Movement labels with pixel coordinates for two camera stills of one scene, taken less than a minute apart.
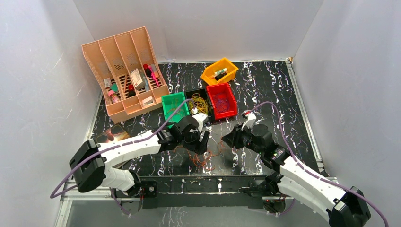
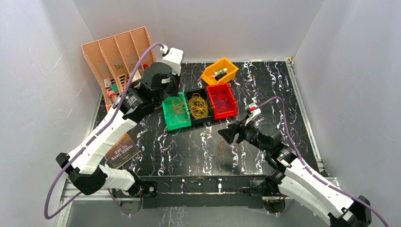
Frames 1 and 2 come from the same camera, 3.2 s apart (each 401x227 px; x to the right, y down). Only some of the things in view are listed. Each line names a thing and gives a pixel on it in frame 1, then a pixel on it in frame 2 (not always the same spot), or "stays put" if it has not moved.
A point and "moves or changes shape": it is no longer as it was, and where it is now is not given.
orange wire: [177, 116] moves or changes shape
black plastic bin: [203, 93] stays put
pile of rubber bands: [203, 159] moves or changes shape
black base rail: [197, 192] stays put
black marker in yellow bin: [220, 75] stays put
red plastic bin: [223, 100] stays put
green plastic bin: [170, 102] stays put
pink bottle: [114, 97] stays put
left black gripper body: [200, 141] to [172, 88]
